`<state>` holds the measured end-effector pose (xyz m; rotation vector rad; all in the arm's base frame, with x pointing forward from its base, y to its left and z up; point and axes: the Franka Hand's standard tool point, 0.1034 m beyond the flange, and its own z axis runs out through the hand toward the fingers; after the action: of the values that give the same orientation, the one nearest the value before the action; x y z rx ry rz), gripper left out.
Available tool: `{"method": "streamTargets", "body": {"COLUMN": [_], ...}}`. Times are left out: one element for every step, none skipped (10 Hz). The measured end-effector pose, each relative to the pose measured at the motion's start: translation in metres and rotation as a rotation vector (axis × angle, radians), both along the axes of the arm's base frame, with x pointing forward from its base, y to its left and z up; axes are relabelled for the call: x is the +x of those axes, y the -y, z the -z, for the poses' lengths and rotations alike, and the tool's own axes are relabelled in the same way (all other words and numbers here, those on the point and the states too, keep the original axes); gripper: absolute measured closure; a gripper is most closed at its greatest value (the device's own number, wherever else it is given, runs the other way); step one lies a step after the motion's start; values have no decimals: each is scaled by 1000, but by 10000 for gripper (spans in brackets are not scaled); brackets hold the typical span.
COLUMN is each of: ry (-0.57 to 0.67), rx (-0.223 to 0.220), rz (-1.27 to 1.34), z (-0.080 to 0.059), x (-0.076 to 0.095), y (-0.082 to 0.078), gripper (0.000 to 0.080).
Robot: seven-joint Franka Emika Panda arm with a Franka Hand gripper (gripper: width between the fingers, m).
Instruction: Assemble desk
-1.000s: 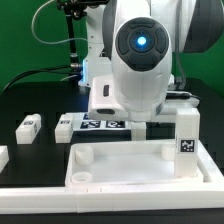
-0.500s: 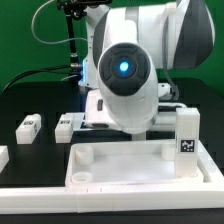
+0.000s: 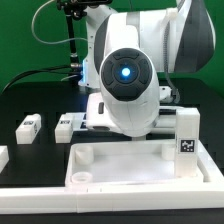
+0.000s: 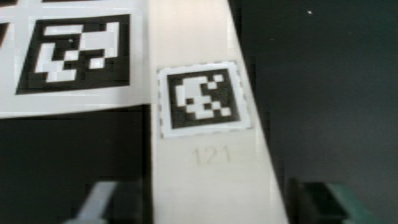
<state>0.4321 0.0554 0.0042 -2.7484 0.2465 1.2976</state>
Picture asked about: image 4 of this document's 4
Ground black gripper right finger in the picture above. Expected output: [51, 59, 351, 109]
[287, 179, 371, 224]

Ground fiducial marker sheet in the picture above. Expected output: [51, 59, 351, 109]
[0, 0, 149, 119]

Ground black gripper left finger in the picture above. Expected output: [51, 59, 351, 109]
[62, 181, 142, 224]

